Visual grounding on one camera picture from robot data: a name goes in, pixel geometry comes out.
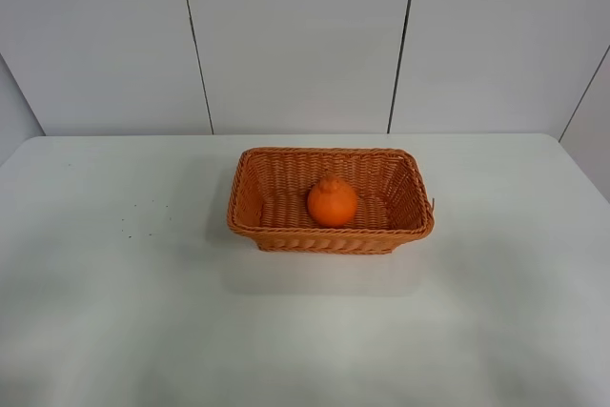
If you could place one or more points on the orange with stem knob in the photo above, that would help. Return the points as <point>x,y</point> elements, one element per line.
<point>332,201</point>

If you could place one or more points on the orange wicker basket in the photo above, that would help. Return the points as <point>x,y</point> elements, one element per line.
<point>268,201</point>

